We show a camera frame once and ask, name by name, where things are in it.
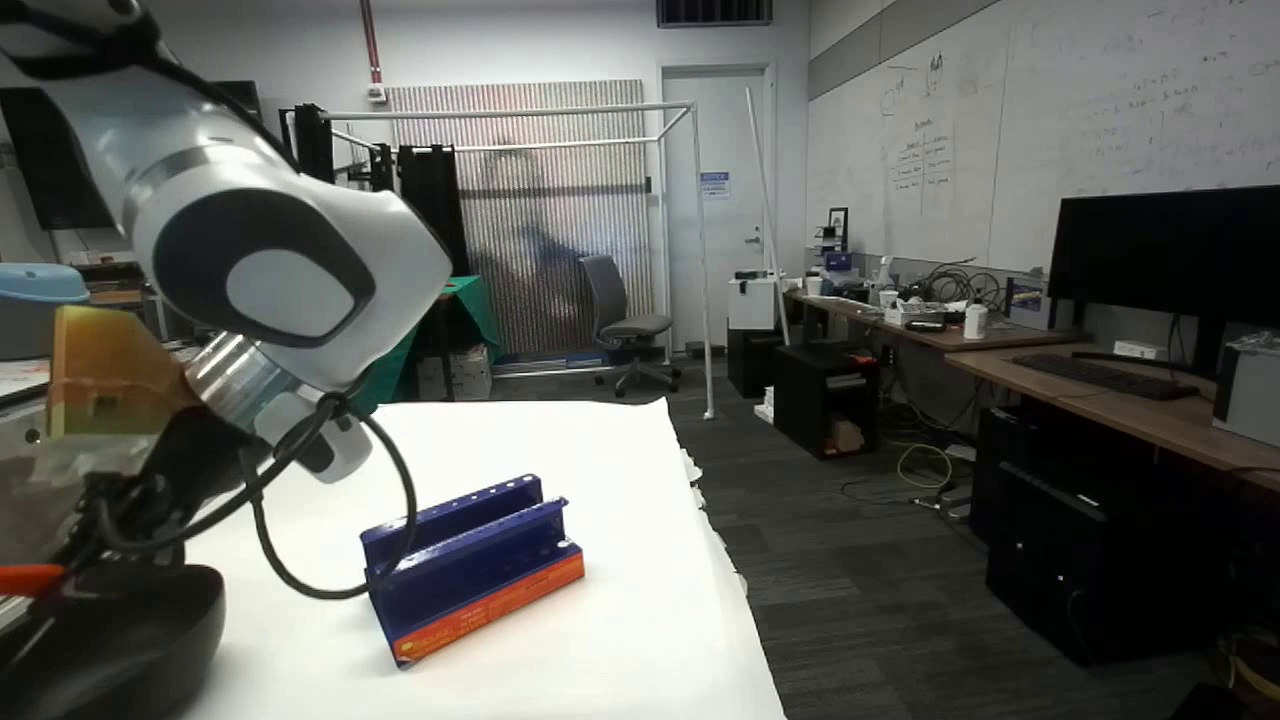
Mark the black computer tower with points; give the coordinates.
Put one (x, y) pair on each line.
(1092, 560)

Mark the white paper cup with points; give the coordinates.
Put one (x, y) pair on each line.
(973, 321)

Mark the grey office chair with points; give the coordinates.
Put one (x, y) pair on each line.
(634, 326)

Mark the small black device stand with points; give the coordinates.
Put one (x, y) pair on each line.
(837, 233)

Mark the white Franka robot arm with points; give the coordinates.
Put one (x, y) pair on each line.
(265, 264)

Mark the blue grey device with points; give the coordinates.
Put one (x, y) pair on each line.
(34, 280)

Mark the white paper table cover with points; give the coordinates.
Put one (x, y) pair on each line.
(603, 535)

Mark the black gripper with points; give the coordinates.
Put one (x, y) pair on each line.
(175, 483)

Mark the blue door sign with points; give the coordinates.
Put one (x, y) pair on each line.
(717, 182)

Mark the black computer monitor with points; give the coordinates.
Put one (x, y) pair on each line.
(1160, 252)

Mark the white small cart box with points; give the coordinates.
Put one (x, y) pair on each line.
(753, 304)

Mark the red wall pipe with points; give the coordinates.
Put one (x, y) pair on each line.
(369, 47)

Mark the blue tool rack orange base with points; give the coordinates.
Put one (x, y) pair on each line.
(482, 572)

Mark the black ceiling vent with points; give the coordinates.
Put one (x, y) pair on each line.
(712, 10)

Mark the grey mesh partition panel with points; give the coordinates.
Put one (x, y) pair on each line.
(561, 240)

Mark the black cabinet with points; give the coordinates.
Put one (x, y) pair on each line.
(826, 401)

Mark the yellow translucent block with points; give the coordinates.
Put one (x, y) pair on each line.
(115, 367)

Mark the white pipe frame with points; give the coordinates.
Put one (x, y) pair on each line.
(703, 264)

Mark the black upright panels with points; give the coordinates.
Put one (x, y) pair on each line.
(435, 187)

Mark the black bowl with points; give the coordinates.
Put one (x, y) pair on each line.
(115, 655)

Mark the white door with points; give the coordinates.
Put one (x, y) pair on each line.
(725, 133)

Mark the black keyboard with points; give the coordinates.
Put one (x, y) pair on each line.
(1105, 379)

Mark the green cloth covered table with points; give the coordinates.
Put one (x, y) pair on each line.
(471, 312)

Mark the white computer box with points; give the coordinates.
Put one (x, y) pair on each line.
(1251, 388)

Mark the cluttered wooden desk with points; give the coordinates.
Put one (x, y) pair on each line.
(935, 333)

